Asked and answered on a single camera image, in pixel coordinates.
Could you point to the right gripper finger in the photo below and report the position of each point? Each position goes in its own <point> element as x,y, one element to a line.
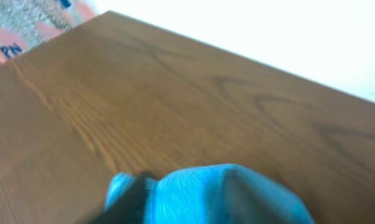
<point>129,208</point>

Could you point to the colourful patterned floor mat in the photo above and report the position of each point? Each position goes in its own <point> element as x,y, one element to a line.
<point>25,24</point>

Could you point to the blue cloth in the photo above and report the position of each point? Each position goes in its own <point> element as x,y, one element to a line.
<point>223,193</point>

